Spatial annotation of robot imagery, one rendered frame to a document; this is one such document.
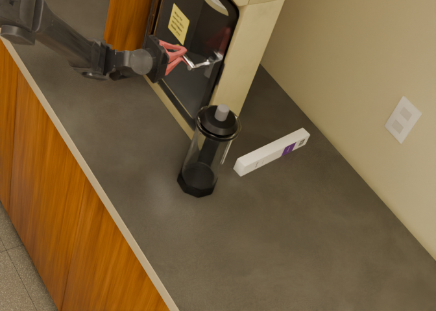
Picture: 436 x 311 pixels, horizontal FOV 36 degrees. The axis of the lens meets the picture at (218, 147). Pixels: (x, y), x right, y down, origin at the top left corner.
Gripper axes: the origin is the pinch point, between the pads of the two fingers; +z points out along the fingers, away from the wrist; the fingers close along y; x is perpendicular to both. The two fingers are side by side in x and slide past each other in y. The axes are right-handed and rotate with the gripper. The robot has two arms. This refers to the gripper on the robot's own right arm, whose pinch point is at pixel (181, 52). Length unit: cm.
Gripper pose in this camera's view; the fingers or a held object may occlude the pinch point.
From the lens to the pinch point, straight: 165.7
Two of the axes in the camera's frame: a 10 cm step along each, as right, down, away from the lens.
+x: -5.6, -6.9, 4.7
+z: 7.9, -2.7, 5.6
